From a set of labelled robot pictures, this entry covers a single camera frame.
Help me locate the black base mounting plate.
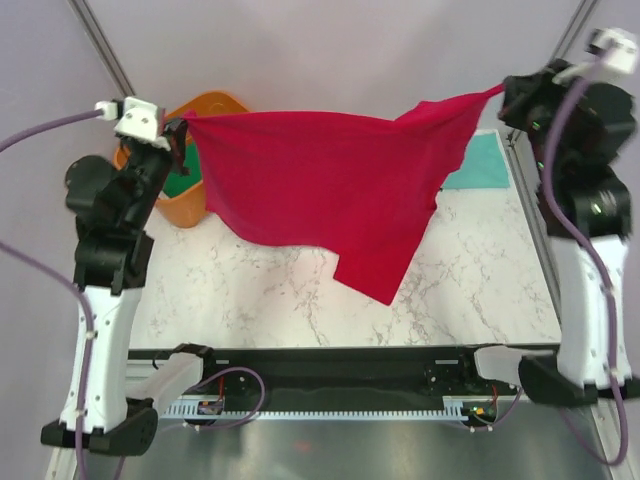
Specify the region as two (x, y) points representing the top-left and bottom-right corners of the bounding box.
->
(125, 344), (558, 422)

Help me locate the left aluminium frame post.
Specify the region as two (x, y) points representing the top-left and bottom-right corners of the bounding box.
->
(67, 0), (135, 96)

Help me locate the right aluminium frame post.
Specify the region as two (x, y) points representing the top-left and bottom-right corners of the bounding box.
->
(506, 0), (601, 147)

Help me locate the teal folded t shirt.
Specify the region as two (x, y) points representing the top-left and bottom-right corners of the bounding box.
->
(442, 130), (510, 190)

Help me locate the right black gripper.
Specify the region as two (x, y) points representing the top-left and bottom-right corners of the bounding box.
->
(502, 58), (601, 182)

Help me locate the white slotted cable duct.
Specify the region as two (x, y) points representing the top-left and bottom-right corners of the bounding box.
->
(160, 398), (468, 422)

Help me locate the red t shirt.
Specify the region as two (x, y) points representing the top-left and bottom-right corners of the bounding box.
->
(185, 86), (502, 305)

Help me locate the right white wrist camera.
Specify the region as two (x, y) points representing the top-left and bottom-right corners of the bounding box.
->
(554, 27), (640, 82)

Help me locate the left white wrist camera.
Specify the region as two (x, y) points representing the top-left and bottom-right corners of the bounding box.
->
(95, 96), (170, 151)

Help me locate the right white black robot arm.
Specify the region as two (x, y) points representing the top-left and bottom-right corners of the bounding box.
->
(498, 59), (639, 408)

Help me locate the aluminium frame post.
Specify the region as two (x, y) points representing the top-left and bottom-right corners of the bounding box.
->
(67, 0), (135, 96)
(506, 0), (601, 147)

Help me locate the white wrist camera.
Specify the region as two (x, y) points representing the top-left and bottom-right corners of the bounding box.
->
(554, 27), (640, 82)
(95, 96), (170, 151)

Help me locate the green folded t shirt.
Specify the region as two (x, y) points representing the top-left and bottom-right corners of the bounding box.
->
(163, 143), (202, 198)

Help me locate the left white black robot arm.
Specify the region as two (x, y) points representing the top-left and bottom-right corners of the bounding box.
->
(40, 118), (188, 457)

